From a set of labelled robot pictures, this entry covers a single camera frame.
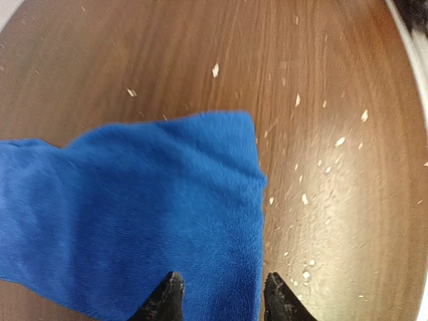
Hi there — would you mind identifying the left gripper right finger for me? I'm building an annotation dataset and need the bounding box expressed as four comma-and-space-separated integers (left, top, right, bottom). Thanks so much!
263, 272, 316, 321

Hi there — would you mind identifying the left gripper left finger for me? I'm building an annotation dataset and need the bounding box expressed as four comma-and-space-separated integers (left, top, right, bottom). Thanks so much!
128, 272, 185, 321

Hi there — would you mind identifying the blue towel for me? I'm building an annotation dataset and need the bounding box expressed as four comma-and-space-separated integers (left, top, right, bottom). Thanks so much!
1, 112, 265, 320

